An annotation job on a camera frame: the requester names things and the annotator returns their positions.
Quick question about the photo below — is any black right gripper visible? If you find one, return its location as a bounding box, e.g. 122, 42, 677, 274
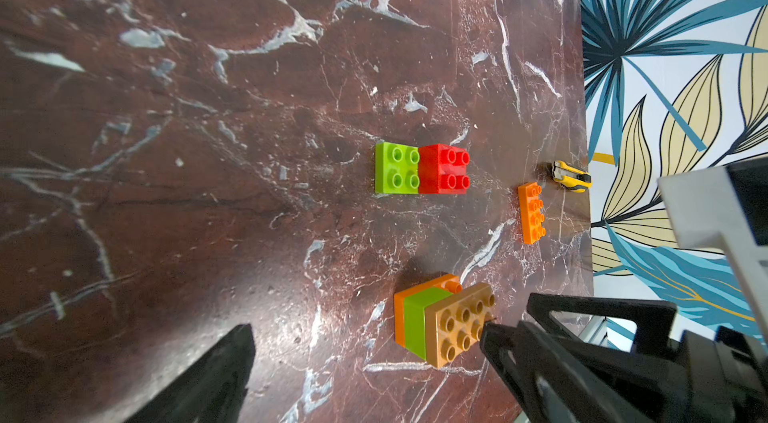
478, 293, 768, 423

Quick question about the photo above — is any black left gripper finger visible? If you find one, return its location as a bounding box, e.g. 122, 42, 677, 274
128, 324, 256, 422

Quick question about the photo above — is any tan lego brick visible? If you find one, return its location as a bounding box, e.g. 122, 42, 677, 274
424, 283, 496, 368

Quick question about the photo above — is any small green lego brick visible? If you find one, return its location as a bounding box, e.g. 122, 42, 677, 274
403, 287, 452, 360

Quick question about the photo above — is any red lego brick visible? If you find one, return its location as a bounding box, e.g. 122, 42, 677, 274
418, 144, 471, 195

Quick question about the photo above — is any long green lego brick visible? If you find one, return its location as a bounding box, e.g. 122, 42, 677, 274
375, 142, 420, 194

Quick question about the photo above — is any small orange lego brick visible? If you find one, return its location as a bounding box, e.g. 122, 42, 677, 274
518, 182, 546, 244

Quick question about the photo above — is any yellow utility knife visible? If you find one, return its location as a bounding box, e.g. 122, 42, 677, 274
551, 160, 592, 193

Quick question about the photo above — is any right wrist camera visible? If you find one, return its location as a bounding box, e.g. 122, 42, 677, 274
658, 156, 767, 336

